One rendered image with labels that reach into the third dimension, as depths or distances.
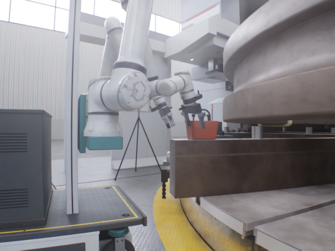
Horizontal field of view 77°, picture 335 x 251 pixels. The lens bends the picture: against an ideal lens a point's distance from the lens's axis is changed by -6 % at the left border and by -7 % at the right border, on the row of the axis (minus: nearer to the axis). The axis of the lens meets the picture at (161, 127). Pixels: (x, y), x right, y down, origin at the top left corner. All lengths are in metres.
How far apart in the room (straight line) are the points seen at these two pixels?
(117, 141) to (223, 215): 0.71
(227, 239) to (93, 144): 0.89
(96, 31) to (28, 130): 3.31
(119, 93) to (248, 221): 0.85
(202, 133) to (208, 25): 2.81
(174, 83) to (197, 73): 4.27
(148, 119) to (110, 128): 3.52
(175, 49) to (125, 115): 1.60
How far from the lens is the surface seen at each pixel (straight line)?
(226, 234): 1.41
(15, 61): 14.67
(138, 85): 0.95
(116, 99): 0.96
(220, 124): 2.75
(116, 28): 1.71
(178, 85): 1.22
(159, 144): 4.73
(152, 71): 1.29
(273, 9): 1.97
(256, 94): 1.95
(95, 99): 1.08
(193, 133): 1.48
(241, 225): 1.24
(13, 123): 1.12
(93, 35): 4.21
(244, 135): 3.64
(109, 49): 1.81
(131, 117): 4.38
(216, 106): 5.70
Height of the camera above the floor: 0.77
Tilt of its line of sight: level
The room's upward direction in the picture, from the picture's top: straight up
